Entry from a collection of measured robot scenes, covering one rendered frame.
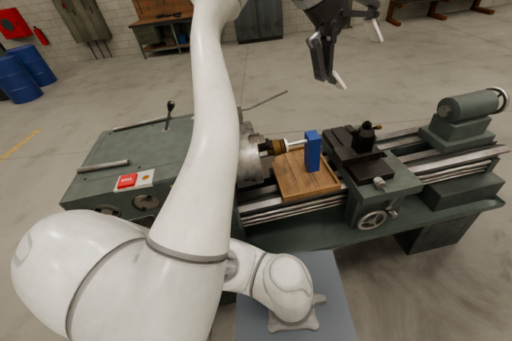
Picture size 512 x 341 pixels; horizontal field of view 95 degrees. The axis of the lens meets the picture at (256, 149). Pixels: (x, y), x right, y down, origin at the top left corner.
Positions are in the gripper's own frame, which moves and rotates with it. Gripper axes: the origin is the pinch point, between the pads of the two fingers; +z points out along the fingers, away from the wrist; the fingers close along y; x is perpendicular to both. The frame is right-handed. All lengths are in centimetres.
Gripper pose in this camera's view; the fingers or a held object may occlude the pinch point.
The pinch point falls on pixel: (358, 62)
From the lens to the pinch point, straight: 65.0
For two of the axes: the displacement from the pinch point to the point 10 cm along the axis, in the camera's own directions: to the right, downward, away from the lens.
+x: 4.9, 4.5, -7.5
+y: -5.9, 8.0, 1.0
